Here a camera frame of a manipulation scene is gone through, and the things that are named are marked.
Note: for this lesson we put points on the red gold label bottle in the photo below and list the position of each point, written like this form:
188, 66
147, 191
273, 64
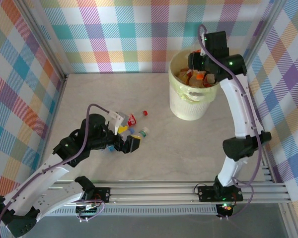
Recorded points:
209, 79

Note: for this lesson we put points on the red label cola bottle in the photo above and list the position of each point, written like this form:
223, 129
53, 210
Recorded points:
132, 120

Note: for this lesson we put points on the small orange label bottle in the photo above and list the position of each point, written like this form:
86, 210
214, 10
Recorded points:
199, 77

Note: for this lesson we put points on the white label green neck bottle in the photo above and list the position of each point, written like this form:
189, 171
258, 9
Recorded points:
144, 134

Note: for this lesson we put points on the orange juice bottle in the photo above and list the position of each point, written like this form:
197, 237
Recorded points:
183, 74

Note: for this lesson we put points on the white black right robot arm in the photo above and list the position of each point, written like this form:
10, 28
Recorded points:
238, 104

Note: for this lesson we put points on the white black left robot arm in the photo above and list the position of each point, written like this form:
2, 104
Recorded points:
64, 198

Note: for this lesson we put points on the white ribbed plastic bin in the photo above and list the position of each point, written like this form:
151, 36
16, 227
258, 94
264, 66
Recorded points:
188, 111

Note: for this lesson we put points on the green controller board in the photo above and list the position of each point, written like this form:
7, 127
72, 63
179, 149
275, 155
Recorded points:
88, 210

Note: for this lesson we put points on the small lit controller board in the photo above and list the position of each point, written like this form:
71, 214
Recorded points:
226, 209

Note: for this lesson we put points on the aluminium frame post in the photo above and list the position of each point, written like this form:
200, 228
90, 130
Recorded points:
259, 37
43, 37

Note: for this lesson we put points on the wide aluminium base rail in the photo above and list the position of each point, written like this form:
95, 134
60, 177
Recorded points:
151, 192

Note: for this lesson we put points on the narrow aluminium side rail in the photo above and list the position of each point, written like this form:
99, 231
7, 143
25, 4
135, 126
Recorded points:
57, 104

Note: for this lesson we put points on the small black arm base plate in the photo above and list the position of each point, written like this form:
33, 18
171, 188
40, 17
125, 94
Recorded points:
103, 194

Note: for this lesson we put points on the long black arm base plate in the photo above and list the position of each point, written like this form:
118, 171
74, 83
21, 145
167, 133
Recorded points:
204, 193

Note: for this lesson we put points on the slotted aluminium side rail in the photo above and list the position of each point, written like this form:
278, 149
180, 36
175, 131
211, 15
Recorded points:
267, 172

